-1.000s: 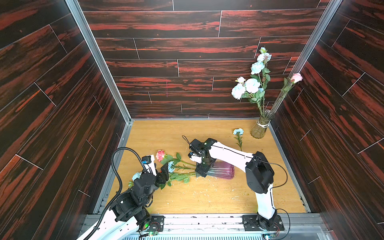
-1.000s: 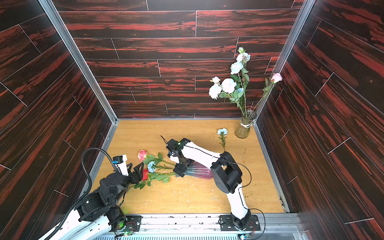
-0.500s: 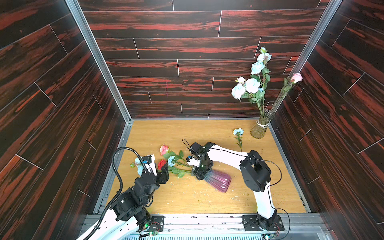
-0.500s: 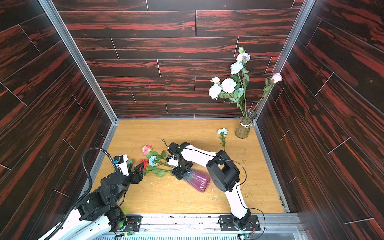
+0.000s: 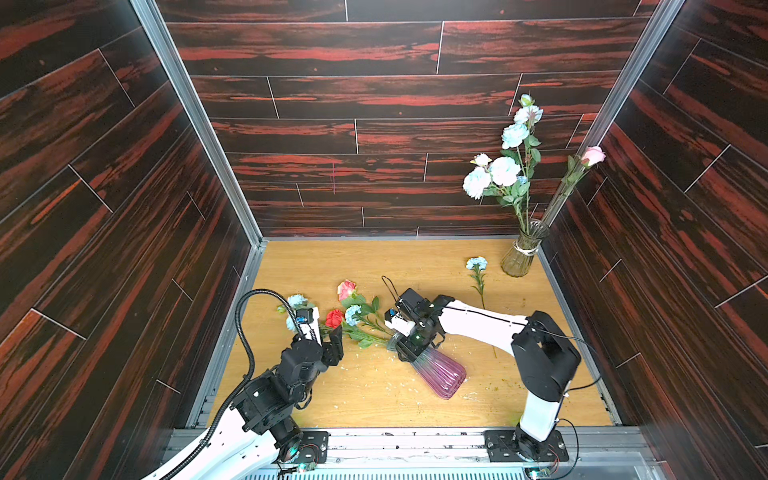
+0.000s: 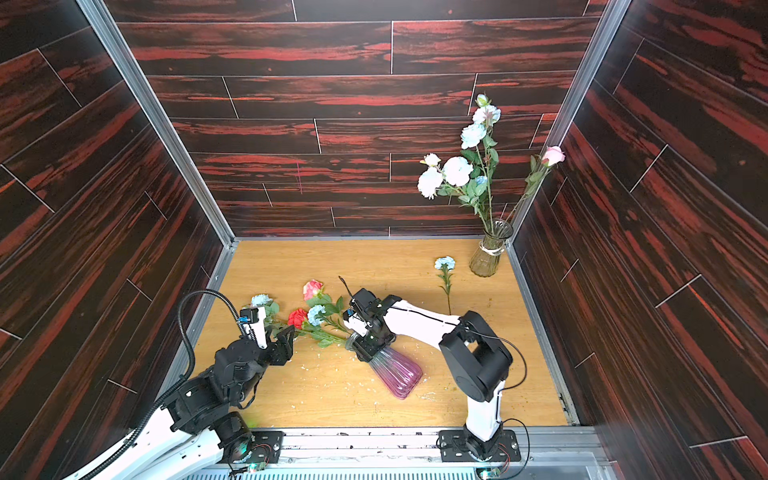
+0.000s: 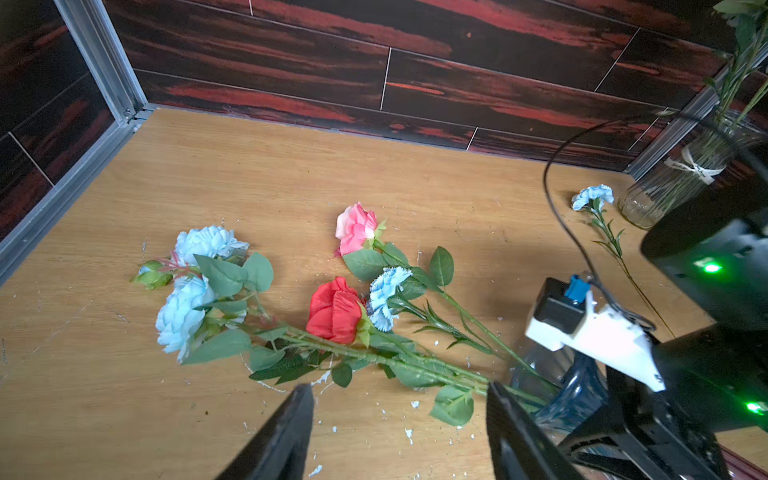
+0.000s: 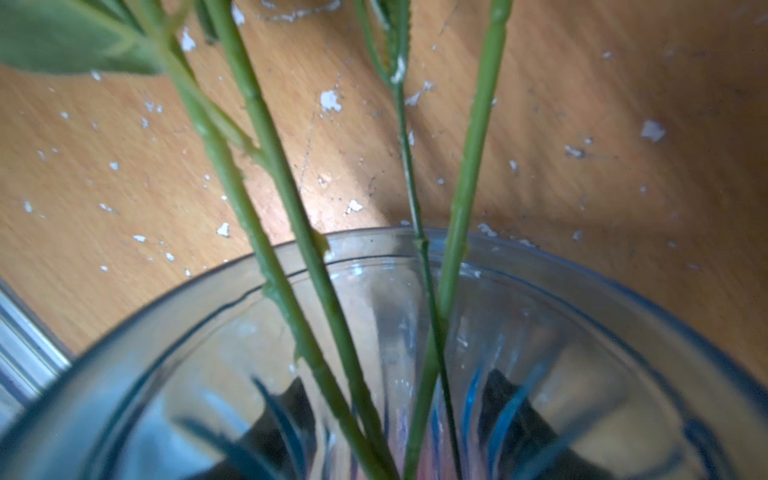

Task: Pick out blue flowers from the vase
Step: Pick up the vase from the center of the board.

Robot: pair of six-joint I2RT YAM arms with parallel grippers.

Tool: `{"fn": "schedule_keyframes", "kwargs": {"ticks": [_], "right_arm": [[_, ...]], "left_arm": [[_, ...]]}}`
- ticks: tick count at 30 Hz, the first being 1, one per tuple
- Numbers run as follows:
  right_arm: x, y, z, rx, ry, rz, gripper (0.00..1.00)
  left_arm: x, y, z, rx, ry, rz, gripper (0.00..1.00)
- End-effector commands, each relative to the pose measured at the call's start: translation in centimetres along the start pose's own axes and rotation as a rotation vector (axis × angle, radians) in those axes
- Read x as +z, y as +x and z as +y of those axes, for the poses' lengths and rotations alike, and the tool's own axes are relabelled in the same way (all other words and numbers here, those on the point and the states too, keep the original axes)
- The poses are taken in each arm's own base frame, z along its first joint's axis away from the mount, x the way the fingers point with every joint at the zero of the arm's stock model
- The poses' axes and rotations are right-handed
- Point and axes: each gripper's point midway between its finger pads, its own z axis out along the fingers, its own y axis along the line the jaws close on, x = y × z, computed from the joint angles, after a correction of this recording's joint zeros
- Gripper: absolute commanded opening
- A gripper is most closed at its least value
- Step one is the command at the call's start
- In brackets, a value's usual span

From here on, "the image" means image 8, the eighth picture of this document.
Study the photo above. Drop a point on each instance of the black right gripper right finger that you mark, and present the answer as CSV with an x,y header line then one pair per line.
x,y
525,435

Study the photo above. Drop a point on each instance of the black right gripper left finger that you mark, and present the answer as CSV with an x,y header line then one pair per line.
x,y
264,437

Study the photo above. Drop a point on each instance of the red rose stem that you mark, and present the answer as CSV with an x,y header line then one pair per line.
x,y
356,415

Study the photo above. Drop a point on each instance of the pink rose stem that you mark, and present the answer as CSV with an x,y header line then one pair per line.
x,y
456,244

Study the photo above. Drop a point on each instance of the white flower stem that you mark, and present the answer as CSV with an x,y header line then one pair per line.
x,y
140,37

